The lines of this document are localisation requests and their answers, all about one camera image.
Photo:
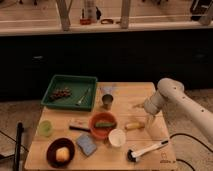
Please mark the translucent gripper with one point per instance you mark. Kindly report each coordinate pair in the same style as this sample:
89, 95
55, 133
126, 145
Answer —
149, 120

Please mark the yellow banana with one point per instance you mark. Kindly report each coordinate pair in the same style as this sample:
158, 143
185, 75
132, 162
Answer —
134, 125

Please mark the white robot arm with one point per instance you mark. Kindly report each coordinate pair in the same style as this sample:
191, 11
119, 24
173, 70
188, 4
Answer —
169, 89

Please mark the white cup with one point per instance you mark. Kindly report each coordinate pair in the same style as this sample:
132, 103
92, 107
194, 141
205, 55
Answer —
117, 137

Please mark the small metal cup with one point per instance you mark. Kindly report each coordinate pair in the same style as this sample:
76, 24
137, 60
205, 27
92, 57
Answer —
107, 101

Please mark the green cucumber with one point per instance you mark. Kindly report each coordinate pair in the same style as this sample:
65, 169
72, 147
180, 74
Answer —
105, 125

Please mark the orange bowl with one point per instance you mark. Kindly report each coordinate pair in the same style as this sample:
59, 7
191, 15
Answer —
101, 133

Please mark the small wooden block box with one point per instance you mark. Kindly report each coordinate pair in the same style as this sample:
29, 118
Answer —
79, 124

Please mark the metal fork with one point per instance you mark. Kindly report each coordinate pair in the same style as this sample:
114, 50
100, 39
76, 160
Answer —
79, 102

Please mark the blue sponge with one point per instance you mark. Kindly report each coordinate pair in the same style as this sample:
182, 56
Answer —
87, 145

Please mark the green plastic tray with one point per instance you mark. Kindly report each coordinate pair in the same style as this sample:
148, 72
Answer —
78, 85

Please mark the bunch of dark grapes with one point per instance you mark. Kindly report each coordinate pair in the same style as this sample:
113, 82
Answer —
60, 93

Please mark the yellow round fruit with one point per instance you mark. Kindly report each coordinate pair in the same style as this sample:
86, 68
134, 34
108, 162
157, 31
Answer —
62, 154

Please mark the dark brown plate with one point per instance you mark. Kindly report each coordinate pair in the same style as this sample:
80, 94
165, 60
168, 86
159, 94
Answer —
51, 152

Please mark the green plastic cup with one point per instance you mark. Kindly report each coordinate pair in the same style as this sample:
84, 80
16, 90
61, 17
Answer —
45, 128

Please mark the black stand pole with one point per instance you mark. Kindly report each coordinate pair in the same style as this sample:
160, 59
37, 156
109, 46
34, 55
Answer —
19, 132

